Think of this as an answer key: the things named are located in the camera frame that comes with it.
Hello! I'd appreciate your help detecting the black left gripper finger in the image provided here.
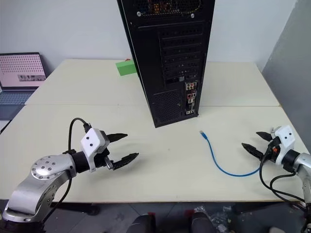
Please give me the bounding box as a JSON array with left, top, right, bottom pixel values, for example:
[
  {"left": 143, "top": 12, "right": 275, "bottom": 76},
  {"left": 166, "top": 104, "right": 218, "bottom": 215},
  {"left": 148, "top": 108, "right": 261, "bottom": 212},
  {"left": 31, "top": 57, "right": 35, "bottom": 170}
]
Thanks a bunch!
[
  {"left": 112, "top": 152, "right": 140, "bottom": 171},
  {"left": 107, "top": 133, "right": 128, "bottom": 144}
]

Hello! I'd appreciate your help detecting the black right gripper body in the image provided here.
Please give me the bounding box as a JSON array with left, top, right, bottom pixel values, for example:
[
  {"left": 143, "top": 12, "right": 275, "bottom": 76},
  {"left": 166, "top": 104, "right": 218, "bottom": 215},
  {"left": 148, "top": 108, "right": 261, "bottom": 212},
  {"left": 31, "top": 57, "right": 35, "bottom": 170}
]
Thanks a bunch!
[{"left": 261, "top": 135, "right": 282, "bottom": 164}]

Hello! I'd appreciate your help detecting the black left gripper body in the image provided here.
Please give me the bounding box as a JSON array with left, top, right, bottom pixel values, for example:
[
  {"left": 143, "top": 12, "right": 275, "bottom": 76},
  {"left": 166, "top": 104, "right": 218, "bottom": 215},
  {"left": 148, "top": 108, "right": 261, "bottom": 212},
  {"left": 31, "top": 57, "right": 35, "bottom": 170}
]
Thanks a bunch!
[{"left": 93, "top": 130, "right": 115, "bottom": 171}]

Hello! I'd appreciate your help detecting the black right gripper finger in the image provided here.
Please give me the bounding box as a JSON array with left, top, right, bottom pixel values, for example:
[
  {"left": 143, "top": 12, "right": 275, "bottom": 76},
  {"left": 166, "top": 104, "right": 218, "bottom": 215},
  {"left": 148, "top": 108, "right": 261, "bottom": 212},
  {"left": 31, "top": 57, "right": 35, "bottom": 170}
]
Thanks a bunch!
[
  {"left": 256, "top": 131, "right": 274, "bottom": 142},
  {"left": 241, "top": 142, "right": 265, "bottom": 160}
]

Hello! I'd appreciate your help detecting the green box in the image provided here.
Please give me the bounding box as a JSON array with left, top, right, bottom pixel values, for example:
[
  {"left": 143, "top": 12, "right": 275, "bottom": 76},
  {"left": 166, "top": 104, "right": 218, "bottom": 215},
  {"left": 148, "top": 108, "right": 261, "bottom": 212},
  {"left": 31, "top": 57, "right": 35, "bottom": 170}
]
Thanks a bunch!
[{"left": 115, "top": 60, "right": 137, "bottom": 77}]

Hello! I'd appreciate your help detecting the crumpled clear plastic wrap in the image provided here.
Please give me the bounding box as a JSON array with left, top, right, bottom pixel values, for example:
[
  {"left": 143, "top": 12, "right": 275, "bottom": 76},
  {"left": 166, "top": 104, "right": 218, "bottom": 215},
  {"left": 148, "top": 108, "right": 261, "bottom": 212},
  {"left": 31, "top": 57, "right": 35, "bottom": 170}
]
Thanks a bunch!
[{"left": 193, "top": 205, "right": 236, "bottom": 233}]

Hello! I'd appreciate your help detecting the black computer tower case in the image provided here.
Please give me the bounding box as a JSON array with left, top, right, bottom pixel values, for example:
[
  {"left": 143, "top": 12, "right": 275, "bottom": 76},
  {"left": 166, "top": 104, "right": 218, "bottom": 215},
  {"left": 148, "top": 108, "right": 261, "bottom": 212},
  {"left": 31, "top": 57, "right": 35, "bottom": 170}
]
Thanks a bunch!
[{"left": 116, "top": 0, "right": 216, "bottom": 129}]

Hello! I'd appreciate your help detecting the open laptop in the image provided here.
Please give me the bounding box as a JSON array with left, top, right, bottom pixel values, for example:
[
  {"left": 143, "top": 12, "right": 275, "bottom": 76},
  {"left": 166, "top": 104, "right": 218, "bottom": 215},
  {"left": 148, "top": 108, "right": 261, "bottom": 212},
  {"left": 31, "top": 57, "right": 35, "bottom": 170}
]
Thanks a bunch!
[{"left": 0, "top": 51, "right": 48, "bottom": 134}]

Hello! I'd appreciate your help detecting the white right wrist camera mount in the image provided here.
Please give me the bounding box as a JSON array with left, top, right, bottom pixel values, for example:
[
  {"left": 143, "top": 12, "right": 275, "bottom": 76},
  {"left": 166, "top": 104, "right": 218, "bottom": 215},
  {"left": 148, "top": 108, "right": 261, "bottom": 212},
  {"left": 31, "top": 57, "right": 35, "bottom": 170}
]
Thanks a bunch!
[{"left": 271, "top": 125, "right": 296, "bottom": 166}]

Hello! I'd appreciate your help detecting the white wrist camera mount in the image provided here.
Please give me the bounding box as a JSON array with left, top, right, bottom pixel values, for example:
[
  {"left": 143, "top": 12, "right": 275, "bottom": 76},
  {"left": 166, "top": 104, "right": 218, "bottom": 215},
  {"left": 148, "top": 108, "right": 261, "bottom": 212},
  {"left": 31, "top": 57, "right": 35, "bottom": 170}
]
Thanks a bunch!
[
  {"left": 80, "top": 128, "right": 105, "bottom": 173},
  {"left": 271, "top": 125, "right": 296, "bottom": 166}
]

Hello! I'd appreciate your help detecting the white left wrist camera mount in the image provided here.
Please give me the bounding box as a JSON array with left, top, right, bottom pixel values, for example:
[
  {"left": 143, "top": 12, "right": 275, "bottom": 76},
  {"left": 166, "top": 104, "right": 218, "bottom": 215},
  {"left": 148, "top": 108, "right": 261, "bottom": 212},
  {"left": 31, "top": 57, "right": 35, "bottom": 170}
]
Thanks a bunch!
[{"left": 80, "top": 128, "right": 105, "bottom": 173}]

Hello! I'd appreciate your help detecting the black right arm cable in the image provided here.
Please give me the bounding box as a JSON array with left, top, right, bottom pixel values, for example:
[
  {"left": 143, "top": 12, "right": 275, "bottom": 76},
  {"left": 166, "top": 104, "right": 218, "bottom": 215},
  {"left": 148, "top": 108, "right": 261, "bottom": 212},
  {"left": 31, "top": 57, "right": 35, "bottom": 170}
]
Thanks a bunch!
[{"left": 258, "top": 143, "right": 307, "bottom": 205}]

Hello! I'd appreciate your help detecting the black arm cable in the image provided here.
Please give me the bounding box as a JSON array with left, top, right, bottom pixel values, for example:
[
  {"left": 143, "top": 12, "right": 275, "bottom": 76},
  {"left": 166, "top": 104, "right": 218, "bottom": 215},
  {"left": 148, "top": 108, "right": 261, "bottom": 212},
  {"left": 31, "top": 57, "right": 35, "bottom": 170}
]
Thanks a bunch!
[
  {"left": 40, "top": 117, "right": 92, "bottom": 220},
  {"left": 258, "top": 143, "right": 307, "bottom": 205}
]

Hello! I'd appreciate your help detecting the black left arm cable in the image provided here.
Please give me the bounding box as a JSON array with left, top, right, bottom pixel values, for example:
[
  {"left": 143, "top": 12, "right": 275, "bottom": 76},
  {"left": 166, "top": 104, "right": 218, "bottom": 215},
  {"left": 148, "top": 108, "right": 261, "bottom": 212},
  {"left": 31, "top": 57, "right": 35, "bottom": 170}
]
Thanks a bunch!
[{"left": 40, "top": 117, "right": 92, "bottom": 220}]

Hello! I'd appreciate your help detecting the blue ethernet cable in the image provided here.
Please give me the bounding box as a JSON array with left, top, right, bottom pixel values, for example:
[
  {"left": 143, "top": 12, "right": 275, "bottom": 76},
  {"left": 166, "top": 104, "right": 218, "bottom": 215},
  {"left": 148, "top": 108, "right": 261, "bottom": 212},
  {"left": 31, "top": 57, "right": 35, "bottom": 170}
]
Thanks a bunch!
[{"left": 199, "top": 130, "right": 262, "bottom": 177}]

